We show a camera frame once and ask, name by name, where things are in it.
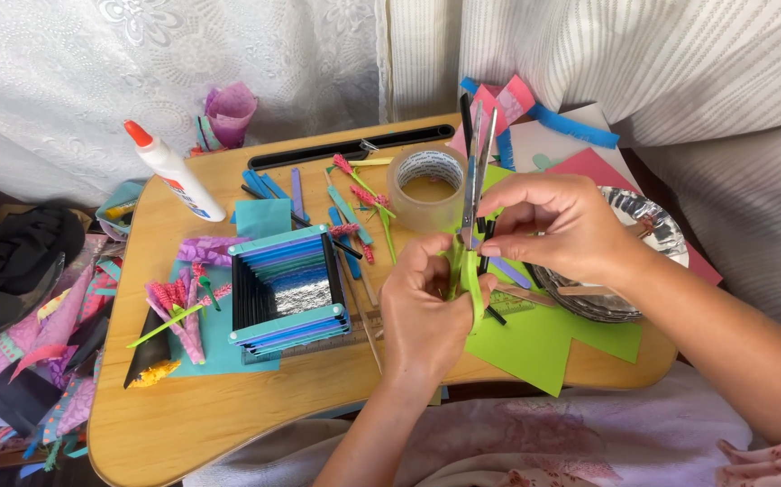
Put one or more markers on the person's left hand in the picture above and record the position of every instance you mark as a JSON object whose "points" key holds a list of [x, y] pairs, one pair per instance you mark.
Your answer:
{"points": [[424, 331]]}

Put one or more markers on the person's right hand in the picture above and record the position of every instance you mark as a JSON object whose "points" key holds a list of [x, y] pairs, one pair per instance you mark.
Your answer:
{"points": [[576, 230]]}

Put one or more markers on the short black paper strip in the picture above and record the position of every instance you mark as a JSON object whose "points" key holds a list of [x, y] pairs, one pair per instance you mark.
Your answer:
{"points": [[487, 260]]}

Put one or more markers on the thin wooden stick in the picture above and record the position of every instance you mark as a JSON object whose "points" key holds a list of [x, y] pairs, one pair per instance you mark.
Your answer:
{"points": [[363, 318]]}

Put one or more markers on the red paper sheet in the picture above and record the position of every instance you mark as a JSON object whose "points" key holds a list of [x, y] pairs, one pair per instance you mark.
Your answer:
{"points": [[590, 168]]}

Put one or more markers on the silver foil plate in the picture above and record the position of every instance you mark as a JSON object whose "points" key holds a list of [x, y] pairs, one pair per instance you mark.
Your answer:
{"points": [[657, 230]]}

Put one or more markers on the white paper sheet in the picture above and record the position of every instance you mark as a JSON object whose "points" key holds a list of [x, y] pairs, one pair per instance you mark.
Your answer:
{"points": [[552, 139]]}

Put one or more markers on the blue fringed paper strip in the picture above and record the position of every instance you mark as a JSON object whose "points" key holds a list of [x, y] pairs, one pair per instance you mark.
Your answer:
{"points": [[576, 128]]}

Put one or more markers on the green paper sheet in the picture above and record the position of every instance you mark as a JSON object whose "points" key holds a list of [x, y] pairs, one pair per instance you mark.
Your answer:
{"points": [[532, 345]]}

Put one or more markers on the pink paper flower green stem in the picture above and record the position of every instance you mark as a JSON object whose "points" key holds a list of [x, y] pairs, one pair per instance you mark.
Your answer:
{"points": [[380, 216], [353, 174]]}

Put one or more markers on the pink paper flower blue stem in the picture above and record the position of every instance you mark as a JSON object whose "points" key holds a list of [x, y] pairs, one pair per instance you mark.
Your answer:
{"points": [[348, 233]]}

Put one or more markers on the clear tape roll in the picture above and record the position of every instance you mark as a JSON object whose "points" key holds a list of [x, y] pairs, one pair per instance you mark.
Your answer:
{"points": [[424, 203]]}

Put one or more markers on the teal paper strip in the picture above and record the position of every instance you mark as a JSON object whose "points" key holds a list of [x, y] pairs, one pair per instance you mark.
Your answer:
{"points": [[346, 209]]}

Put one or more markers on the pink paper pieces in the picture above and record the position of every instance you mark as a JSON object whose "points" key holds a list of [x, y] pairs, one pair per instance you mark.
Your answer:
{"points": [[515, 98]]}

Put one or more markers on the tall black paper strip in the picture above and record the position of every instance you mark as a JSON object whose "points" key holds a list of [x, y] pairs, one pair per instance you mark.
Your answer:
{"points": [[466, 122]]}

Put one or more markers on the long black paper strip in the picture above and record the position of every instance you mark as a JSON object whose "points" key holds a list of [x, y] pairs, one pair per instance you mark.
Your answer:
{"points": [[299, 220]]}

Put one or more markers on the pale yellow paper strip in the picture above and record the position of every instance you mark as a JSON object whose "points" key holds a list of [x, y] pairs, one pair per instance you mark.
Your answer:
{"points": [[371, 162]]}

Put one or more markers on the person's white printed lap clothing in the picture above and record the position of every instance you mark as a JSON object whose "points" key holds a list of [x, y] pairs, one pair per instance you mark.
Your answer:
{"points": [[566, 439]]}

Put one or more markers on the purple paper strip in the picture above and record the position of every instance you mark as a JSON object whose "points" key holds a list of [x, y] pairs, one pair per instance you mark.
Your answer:
{"points": [[297, 193]]}

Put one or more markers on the white striped cushion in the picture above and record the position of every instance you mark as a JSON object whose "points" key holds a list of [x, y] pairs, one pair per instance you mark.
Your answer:
{"points": [[667, 61]]}

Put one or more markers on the small teal paper square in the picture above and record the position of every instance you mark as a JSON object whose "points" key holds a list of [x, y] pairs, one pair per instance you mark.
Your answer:
{"points": [[263, 218]]}

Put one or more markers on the large teal paper sheet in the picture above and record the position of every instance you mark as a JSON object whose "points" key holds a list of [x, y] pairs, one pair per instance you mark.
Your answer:
{"points": [[225, 345]]}

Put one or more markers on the bunch of blue paper strips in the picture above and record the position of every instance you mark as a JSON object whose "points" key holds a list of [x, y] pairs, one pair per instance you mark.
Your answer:
{"points": [[262, 184]]}

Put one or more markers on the purple patterned paper scrap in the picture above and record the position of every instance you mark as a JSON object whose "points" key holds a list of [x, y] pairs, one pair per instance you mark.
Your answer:
{"points": [[204, 249]]}

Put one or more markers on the pink paper flower bouquet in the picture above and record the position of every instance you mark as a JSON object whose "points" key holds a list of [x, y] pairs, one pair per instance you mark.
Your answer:
{"points": [[184, 318]]}

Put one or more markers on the wooden lap desk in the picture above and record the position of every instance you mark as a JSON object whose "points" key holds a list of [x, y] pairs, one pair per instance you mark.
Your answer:
{"points": [[181, 419]]}

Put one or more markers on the light green paper stick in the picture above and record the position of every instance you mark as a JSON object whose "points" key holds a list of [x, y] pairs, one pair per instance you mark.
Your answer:
{"points": [[160, 328]]}

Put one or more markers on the black paper cone yellow filling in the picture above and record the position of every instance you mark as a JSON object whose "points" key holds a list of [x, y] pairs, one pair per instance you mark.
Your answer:
{"points": [[147, 358]]}

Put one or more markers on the purple tissue paper cone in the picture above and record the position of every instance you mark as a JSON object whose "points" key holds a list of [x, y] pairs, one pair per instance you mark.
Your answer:
{"points": [[231, 115]]}

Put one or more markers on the white glue bottle orange cap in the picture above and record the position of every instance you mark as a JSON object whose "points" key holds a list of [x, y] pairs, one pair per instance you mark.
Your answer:
{"points": [[177, 179]]}

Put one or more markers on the person's pink patterned sleeve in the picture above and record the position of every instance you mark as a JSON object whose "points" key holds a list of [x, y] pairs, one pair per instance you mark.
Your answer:
{"points": [[779, 463]]}

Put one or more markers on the teal container with glue stick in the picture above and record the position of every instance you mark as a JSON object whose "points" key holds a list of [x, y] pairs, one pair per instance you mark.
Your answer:
{"points": [[116, 209]]}

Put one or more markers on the heap of coloured paper scraps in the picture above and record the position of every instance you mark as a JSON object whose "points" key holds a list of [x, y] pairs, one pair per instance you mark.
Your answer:
{"points": [[45, 352]]}

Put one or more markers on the white lace curtain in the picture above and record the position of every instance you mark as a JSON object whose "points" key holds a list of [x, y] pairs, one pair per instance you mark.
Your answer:
{"points": [[126, 61]]}

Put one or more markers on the black cloth bag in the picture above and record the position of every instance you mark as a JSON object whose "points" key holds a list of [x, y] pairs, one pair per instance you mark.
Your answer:
{"points": [[22, 247]]}

